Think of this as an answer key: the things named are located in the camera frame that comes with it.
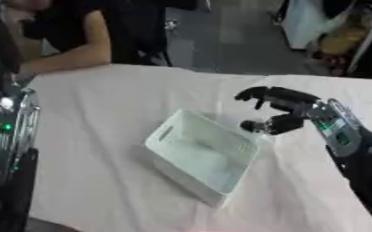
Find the white cabinet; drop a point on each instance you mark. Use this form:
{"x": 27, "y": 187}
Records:
{"x": 305, "y": 22}

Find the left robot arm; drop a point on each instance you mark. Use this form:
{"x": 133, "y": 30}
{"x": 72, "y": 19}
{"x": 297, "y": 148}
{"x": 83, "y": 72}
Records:
{"x": 6, "y": 145}

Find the person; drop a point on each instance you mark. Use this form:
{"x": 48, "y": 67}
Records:
{"x": 70, "y": 36}

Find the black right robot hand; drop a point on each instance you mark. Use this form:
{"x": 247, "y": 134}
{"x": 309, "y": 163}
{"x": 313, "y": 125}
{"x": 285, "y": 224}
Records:
{"x": 286, "y": 102}

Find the white plastic basket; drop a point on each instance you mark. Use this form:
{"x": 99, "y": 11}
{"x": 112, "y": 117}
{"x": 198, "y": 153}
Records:
{"x": 202, "y": 152}

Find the yellow bag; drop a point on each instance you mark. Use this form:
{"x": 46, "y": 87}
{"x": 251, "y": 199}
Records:
{"x": 345, "y": 37}

